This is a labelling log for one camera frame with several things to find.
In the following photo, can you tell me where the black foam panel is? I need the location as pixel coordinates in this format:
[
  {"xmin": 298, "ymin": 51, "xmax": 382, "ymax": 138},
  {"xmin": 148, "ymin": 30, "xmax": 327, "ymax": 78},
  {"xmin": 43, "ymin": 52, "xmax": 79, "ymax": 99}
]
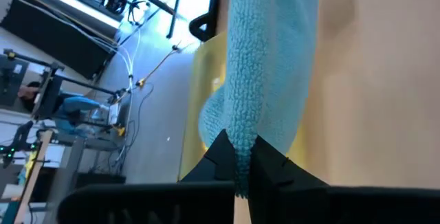
[{"xmin": 0, "ymin": 0, "xmax": 116, "ymax": 80}]

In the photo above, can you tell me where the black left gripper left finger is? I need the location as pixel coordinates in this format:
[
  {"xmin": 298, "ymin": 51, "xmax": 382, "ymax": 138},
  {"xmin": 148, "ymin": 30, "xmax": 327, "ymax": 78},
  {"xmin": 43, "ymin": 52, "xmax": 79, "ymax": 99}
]
[{"xmin": 57, "ymin": 130, "xmax": 237, "ymax": 224}]

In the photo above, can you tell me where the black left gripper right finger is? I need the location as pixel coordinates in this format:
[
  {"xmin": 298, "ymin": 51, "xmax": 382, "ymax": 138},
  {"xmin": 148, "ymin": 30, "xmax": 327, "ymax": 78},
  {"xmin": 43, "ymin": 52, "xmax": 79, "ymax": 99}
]
[{"xmin": 247, "ymin": 136, "xmax": 440, "ymax": 224}]

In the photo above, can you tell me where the yellow translucent plastic bin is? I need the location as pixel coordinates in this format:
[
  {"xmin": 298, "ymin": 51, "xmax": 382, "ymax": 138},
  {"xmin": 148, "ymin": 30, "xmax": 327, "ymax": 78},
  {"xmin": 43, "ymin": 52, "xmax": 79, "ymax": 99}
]
[{"xmin": 178, "ymin": 31, "xmax": 331, "ymax": 183}]

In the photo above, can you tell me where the teal microfiber towel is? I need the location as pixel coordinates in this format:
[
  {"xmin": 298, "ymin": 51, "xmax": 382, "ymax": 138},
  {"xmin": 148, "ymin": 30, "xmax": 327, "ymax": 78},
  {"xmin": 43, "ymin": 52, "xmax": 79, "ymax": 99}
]
[{"xmin": 198, "ymin": 0, "xmax": 319, "ymax": 199}]

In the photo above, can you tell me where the person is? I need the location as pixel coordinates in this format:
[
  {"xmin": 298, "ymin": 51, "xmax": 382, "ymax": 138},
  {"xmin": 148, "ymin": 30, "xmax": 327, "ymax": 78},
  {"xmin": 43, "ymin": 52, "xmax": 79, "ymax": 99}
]
[{"xmin": 16, "ymin": 81, "xmax": 102, "ymax": 127}]

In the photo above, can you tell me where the black desk leg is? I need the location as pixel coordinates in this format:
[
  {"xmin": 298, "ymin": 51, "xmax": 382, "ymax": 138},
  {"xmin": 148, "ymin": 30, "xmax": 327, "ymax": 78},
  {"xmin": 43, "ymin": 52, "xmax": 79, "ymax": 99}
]
[{"xmin": 126, "ymin": 0, "xmax": 183, "ymax": 40}]

